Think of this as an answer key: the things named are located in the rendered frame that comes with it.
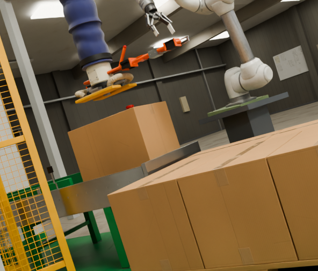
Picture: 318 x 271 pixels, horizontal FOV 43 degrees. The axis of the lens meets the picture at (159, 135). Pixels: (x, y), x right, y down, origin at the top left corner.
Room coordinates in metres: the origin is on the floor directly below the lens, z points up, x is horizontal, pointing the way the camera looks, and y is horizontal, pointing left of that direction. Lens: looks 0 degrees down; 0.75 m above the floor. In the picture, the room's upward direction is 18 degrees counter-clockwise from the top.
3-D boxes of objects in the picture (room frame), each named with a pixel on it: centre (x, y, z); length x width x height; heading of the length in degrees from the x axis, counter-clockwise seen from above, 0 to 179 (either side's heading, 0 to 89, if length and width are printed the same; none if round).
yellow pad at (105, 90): (2.74, 0.31, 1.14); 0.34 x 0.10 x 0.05; 58
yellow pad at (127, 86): (2.90, 0.21, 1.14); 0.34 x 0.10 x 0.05; 58
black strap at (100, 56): (2.82, 0.26, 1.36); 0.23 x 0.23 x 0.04
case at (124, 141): (2.83, 0.24, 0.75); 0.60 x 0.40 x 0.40; 57
